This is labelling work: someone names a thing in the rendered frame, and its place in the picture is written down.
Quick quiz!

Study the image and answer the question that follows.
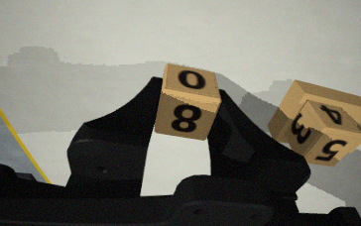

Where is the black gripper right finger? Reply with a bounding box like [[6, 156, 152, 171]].
[[207, 89, 310, 217]]

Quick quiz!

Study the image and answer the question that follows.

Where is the tan wooden number cube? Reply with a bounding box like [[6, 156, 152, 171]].
[[154, 63, 221, 141], [285, 100, 361, 167]]

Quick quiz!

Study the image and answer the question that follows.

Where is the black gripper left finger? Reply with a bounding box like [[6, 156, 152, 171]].
[[64, 76, 163, 197]]

